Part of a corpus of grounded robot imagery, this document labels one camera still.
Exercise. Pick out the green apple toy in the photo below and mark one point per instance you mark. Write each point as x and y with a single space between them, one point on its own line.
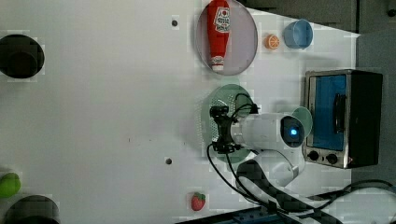
10 184

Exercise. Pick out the mint green mug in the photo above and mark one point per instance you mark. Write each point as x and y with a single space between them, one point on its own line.
305 117

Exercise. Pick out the blue cup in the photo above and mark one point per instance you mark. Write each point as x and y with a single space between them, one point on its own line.
298 34

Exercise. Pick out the silver toaster oven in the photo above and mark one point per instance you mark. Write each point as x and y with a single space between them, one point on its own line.
346 110

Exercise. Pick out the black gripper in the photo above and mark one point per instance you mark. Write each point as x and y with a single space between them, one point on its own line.
225 143

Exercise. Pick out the red ketchup bottle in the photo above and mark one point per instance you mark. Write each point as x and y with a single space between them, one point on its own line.
218 31

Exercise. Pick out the orange slice toy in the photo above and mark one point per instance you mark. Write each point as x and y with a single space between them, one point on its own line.
271 42

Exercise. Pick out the black round pot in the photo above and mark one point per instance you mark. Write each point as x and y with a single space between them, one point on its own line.
34 209
20 56

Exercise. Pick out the grey round plate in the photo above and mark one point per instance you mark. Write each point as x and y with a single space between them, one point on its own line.
242 44

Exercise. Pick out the red strawberry toy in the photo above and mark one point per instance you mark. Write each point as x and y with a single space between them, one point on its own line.
197 201

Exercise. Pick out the black round pot lower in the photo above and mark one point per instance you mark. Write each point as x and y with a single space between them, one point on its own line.
34 209

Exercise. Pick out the mint green oval strainer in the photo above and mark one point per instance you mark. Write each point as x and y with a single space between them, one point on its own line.
235 98

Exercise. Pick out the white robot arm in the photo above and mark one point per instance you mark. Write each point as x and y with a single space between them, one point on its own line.
276 140

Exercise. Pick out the black round pot upper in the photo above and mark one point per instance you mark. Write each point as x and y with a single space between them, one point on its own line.
20 56

